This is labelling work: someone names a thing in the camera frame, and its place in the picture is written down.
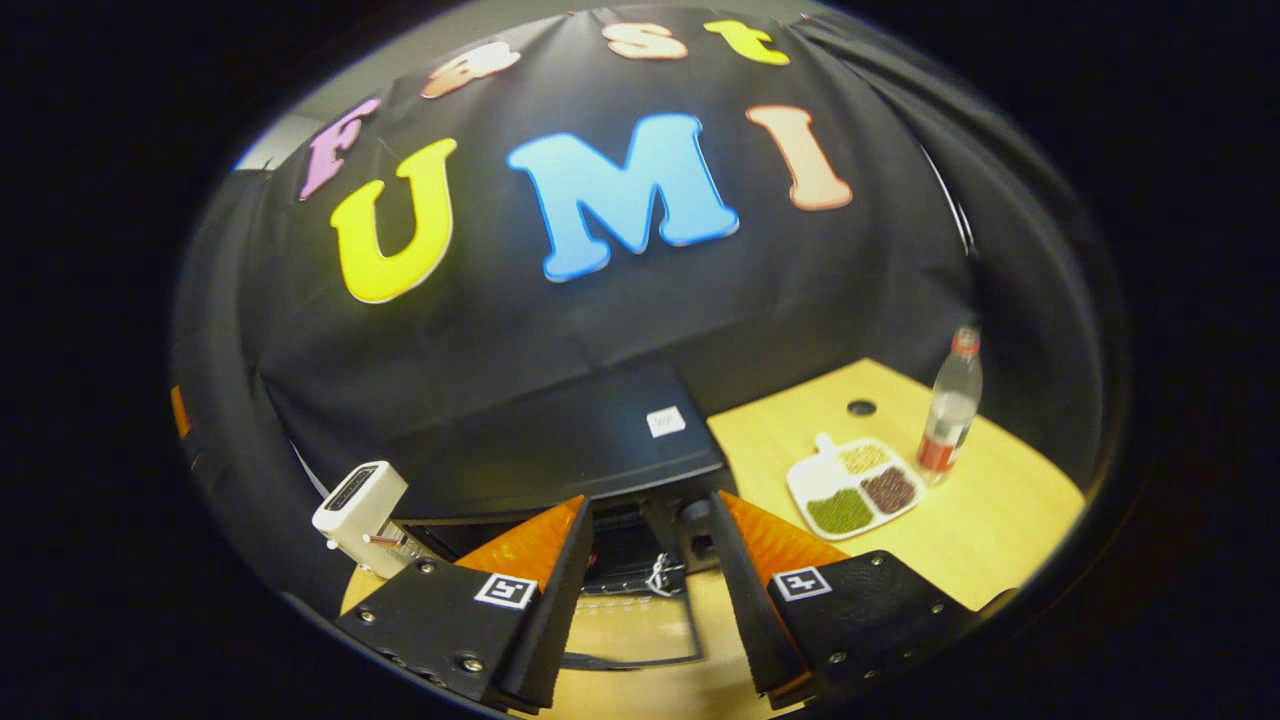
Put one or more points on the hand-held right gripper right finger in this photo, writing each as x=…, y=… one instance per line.
x=745, y=610

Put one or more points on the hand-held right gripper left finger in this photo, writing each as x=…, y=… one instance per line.
x=560, y=620

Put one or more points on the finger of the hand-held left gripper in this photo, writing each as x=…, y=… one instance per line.
x=180, y=412

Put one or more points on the black electric oven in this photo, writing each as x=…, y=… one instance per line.
x=560, y=440

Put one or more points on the white divided plate with beans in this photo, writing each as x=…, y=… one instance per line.
x=825, y=470

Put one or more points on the white toaster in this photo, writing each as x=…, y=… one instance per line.
x=355, y=515

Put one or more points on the clear plastic bottle red cap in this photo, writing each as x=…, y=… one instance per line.
x=950, y=410

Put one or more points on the black backdrop cloth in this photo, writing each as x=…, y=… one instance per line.
x=600, y=320

